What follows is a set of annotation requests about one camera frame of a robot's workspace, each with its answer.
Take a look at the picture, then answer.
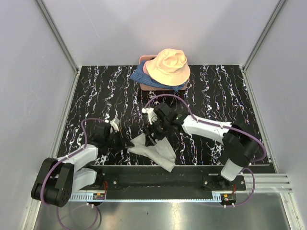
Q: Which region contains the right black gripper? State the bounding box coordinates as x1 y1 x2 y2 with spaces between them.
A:
142 117 170 148

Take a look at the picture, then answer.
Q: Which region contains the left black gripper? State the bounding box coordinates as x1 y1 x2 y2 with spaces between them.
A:
105 128 134 151

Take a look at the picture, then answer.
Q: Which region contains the grey cloth napkin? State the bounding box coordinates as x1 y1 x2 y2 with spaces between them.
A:
128 134 176 173

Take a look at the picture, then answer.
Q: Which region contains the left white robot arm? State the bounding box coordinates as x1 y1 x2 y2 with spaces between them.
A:
31 118 134 207

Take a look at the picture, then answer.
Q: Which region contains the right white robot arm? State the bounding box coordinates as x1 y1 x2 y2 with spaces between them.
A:
142 103 260 190

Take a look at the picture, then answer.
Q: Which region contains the blue patterned cloth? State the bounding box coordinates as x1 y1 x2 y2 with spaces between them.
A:
130 61 189 92

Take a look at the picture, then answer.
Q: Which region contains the peach bucket hat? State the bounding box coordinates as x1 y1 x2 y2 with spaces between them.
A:
145 48 190 86

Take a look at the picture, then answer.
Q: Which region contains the pink plastic tray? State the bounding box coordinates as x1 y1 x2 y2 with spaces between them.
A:
139 55 189 91

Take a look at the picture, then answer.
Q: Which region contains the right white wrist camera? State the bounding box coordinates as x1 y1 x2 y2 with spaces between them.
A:
142 107 158 125

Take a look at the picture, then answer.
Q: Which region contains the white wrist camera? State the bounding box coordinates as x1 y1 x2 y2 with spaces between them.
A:
106 118 119 133
142 107 158 125

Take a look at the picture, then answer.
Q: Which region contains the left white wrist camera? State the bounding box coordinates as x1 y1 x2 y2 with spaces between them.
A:
106 118 119 133

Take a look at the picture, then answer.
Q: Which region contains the white slotted cable duct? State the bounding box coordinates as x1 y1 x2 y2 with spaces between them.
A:
69 192 106 202

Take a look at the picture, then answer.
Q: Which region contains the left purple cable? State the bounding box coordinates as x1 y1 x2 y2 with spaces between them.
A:
40 117 113 228

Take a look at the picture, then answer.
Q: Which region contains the purple cable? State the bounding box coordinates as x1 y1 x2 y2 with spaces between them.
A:
143 93 267 207
40 117 113 228

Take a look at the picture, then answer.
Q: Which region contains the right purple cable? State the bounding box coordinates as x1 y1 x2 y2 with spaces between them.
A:
143 93 267 207

